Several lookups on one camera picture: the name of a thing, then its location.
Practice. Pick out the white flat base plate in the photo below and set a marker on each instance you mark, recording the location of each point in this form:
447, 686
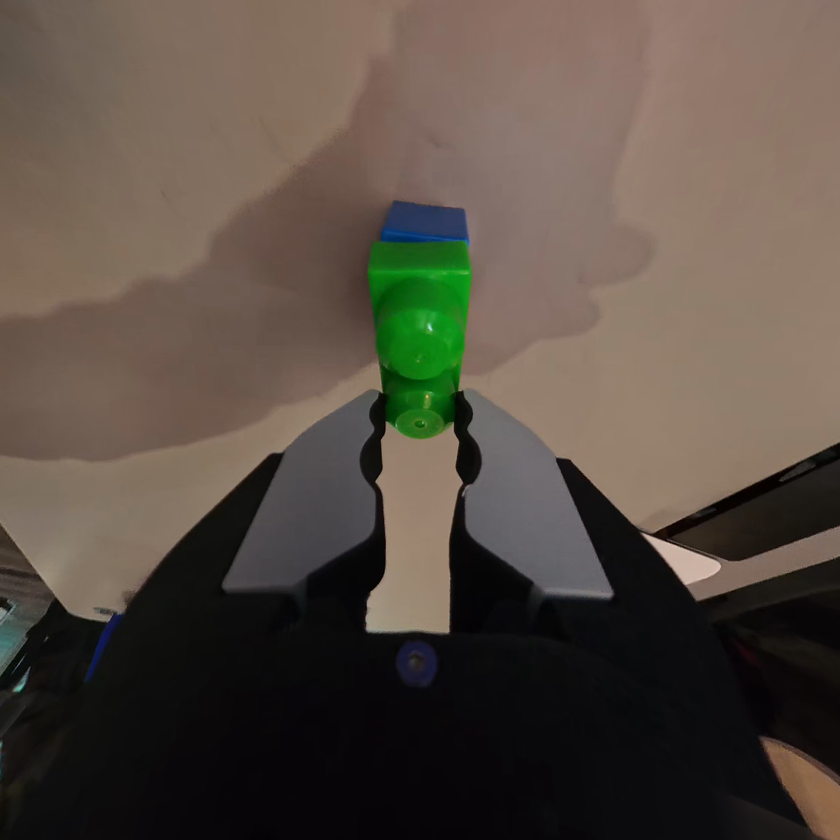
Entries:
689, 561

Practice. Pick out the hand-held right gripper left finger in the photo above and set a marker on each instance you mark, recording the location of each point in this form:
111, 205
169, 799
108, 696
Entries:
308, 518

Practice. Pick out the blue mega block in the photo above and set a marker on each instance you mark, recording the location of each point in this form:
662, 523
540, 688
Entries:
426, 220

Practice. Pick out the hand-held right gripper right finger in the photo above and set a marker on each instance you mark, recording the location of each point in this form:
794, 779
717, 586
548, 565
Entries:
525, 518

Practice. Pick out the green mega block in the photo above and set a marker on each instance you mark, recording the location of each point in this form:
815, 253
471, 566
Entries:
420, 289

